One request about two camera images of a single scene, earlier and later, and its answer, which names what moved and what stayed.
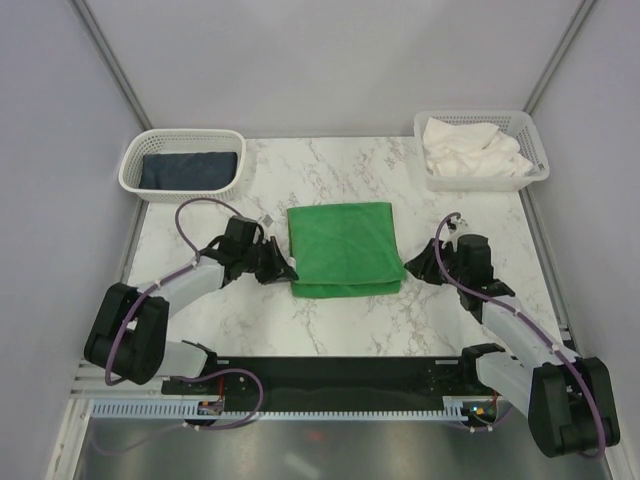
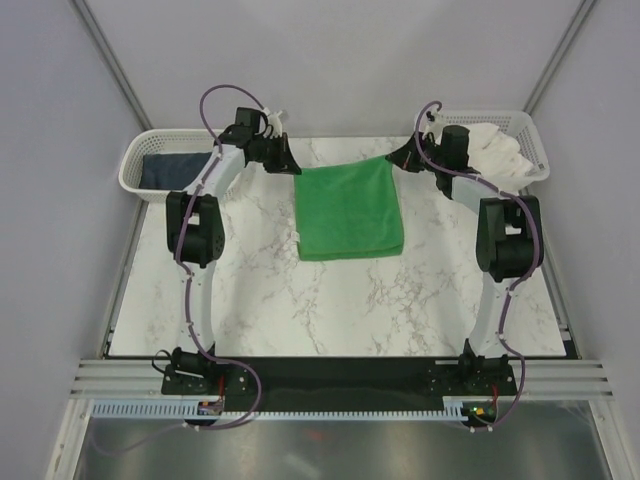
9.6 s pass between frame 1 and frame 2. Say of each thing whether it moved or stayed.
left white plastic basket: stayed
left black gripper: moved
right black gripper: moved
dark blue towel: stayed
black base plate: stayed
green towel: moved
